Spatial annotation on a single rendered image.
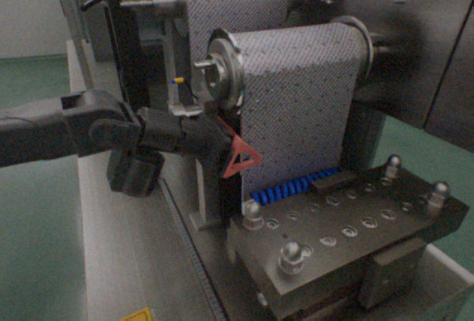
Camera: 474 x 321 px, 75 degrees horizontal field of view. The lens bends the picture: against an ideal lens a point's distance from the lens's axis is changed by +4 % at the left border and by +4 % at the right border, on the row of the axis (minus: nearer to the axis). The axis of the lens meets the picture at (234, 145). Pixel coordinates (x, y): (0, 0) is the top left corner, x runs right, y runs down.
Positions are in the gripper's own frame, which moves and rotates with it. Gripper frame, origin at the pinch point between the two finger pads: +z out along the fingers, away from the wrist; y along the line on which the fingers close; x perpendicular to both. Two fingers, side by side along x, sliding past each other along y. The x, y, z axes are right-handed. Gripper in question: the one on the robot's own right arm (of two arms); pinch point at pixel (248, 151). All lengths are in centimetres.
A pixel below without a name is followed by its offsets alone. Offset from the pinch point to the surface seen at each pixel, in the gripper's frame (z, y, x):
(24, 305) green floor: -13, -82, -134
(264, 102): -1.8, 0.2, 9.1
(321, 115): 11.8, 0.2, 10.4
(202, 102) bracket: -7.9, -8.0, 4.0
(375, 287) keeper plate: 17.3, 22.0, -9.0
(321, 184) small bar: 15.3, 5.5, -1.2
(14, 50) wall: -60, -556, -140
